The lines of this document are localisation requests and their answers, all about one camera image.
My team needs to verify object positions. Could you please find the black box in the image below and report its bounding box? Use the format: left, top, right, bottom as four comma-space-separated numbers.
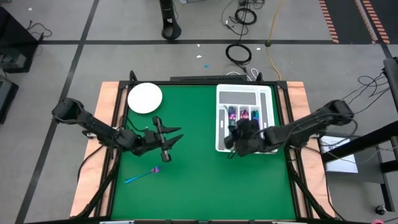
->
0, 77, 19, 124

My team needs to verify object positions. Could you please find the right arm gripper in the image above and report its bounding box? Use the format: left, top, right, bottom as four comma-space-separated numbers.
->
224, 118, 268, 156

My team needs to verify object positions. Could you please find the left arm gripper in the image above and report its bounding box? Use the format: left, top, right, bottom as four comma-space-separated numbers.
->
138, 116, 184, 163

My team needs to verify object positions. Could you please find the black post stand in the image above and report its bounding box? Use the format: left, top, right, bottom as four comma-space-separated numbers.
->
159, 0, 182, 40

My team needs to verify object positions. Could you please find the black diagonal support strut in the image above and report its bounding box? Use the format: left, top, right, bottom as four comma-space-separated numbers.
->
72, 154, 123, 218
284, 149, 335, 220

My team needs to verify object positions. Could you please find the green table mat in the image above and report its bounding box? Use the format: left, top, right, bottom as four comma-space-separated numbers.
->
111, 83, 297, 221

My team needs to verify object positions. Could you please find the black cabinet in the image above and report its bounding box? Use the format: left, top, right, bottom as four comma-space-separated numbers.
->
0, 6, 40, 75

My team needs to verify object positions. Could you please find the round white plate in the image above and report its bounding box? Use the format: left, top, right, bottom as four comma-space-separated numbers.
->
127, 82, 164, 114

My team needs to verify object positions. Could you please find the grey base plate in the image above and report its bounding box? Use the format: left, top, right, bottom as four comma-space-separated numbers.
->
323, 146, 388, 185

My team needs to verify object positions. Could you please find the black aluminium table frame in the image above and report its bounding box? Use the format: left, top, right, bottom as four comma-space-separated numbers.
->
93, 70, 315, 224

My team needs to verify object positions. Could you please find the black metal stand frame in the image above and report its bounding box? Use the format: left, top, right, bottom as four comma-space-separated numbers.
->
320, 119, 398, 215

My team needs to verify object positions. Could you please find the grey box device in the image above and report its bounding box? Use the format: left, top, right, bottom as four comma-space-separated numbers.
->
0, 52, 28, 72

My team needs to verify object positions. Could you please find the black upright pole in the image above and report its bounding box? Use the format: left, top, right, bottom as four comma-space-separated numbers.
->
382, 57, 398, 113

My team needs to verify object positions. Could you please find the white cable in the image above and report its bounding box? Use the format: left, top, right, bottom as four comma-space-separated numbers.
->
225, 68, 259, 81

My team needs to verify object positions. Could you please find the white paper sheet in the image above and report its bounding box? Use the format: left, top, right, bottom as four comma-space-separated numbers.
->
320, 135, 359, 174

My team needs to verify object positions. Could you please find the white cutlery organiser tray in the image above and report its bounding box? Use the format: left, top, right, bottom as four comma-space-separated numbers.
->
215, 83, 277, 154

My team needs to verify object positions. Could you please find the coiled black cable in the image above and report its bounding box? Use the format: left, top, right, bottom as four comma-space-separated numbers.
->
224, 43, 252, 66
233, 6, 258, 26

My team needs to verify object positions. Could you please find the yellow floor cable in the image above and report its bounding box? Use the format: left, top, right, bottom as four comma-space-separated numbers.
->
265, 0, 284, 81

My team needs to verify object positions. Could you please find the black flat bar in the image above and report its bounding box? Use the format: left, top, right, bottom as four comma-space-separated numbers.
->
170, 74, 248, 82

